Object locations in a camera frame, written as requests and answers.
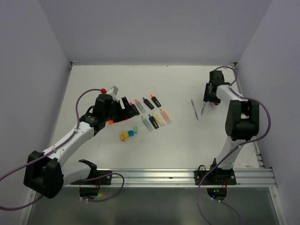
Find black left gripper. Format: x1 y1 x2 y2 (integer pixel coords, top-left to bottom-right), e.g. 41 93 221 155
104 97 137 123

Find black pink highlighter pen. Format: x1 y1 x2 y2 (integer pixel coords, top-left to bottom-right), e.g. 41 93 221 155
130 102 140 115

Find yellow highlighter cap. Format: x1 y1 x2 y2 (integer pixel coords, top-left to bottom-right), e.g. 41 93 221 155
123 131 129 139

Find blue highlighter cap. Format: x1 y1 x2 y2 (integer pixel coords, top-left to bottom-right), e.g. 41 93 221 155
128 130 134 137

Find thin grey marker pen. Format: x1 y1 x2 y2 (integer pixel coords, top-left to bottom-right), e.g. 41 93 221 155
191 99 199 121

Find orange pastel highlighter cap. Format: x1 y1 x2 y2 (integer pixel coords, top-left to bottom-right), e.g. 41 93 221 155
120 133 126 142

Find mint green highlighter pen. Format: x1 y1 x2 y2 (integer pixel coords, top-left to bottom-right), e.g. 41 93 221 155
142 116 153 131

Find purple black highlighter pen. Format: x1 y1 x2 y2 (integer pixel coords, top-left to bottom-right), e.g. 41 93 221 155
142 97 154 110

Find blue highlighter pen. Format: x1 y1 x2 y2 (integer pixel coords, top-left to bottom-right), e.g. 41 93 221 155
148 114 159 129

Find orange black highlighter pen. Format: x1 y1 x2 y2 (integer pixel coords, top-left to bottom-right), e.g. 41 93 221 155
150 94 161 107

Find yellow pastel highlighter pen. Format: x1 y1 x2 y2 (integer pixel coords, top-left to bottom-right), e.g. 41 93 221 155
152 112 165 127

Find orange pastel highlighter pen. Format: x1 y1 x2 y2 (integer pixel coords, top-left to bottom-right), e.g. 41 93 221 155
160 109 171 124

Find lilac pastel highlighter pen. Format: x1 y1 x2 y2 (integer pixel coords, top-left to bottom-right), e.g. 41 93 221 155
209 102 216 110

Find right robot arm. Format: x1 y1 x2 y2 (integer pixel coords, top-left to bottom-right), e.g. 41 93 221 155
202 70 260 185

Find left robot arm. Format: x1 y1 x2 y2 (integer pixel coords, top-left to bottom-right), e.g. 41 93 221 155
23 94 136 199

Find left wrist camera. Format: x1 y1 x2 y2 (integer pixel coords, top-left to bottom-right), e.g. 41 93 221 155
106 86 119 101

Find aluminium right side rail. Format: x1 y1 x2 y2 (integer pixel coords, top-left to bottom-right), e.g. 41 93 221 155
229 62 271 156

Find aluminium rail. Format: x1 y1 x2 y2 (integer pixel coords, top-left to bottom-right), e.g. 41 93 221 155
30 169 278 188
229 62 271 156

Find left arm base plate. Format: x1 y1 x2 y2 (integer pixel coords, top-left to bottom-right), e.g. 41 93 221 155
70 170 113 186

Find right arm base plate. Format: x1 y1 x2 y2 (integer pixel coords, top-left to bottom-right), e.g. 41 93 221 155
194 169 237 186

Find aluminium front rail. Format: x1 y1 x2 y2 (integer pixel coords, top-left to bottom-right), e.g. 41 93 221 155
30 169 278 188

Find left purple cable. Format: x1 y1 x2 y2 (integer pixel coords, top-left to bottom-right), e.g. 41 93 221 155
0 88 125 211

